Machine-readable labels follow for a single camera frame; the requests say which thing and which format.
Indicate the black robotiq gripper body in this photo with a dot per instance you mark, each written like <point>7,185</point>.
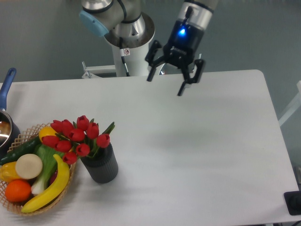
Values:
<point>182,44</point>

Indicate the red tulip bouquet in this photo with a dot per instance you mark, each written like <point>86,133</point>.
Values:
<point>78,139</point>

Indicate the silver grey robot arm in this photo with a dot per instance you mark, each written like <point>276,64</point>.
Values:
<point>130,32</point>

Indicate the dark grey ribbed vase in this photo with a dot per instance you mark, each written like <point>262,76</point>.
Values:
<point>104,168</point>

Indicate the green bok choy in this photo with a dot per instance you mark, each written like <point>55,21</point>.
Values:
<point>45,153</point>

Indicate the yellow banana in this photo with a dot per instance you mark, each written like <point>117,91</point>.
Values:
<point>52,191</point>

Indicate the green cucumber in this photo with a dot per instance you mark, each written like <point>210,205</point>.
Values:
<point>27,147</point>

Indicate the dark red fruit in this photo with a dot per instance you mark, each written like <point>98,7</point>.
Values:
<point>53,177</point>

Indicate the beige round disc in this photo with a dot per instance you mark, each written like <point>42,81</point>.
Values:
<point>28,166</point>

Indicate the black device at table edge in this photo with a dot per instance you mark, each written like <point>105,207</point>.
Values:
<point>293,202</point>

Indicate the yellow bell pepper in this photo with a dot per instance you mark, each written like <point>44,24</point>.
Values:
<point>8,172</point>

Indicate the orange fruit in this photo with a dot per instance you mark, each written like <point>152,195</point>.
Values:
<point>18,191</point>

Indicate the woven wicker basket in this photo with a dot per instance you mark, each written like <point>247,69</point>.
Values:
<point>29,134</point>

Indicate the white frame at right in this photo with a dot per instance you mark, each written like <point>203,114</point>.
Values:
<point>292,107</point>

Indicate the blue handled saucepan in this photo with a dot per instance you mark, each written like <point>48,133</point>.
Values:
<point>8,129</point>

